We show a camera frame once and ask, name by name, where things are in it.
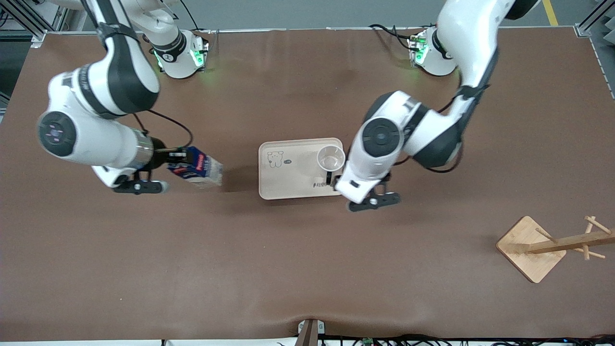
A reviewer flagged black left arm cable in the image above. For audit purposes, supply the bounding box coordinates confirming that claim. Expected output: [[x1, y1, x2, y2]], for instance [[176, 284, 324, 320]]
[[394, 70, 466, 174]]

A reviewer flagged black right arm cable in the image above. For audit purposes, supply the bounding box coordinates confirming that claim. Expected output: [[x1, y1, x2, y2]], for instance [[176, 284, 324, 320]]
[[132, 110, 194, 148]]

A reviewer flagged black right base cable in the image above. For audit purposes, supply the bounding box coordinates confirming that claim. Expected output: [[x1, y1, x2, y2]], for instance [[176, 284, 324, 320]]
[[178, 0, 220, 37]]

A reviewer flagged cream tray with rabbit print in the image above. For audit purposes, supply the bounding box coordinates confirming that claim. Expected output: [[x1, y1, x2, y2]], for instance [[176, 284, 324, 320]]
[[258, 137, 347, 200]]

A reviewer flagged black cable bundle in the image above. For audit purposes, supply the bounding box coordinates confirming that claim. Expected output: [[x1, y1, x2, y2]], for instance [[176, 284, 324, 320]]
[[322, 334, 615, 346]]

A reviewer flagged table edge camera bracket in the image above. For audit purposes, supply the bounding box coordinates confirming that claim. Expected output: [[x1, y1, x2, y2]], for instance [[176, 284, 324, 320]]
[[295, 319, 326, 346]]

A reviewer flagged wooden mug tree stand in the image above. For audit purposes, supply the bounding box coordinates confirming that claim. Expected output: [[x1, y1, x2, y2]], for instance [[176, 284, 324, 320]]
[[496, 215, 615, 284]]

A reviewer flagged black left base cable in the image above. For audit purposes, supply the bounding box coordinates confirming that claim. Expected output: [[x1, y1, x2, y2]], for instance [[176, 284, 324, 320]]
[[369, 23, 416, 54]]

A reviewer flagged white smiley mug black handle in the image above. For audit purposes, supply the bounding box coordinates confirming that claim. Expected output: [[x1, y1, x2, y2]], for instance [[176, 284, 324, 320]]
[[317, 145, 346, 186]]

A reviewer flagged black base cable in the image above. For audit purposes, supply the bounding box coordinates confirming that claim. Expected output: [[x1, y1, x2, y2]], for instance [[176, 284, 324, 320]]
[[178, 0, 220, 37], [369, 23, 416, 54]]

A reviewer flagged blue milk carton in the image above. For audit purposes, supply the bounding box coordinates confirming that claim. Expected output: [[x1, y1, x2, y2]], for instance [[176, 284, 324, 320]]
[[167, 146, 224, 189]]

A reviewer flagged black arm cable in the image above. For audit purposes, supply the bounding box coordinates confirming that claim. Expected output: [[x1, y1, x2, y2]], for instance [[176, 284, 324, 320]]
[[394, 70, 466, 174], [132, 110, 194, 148]]

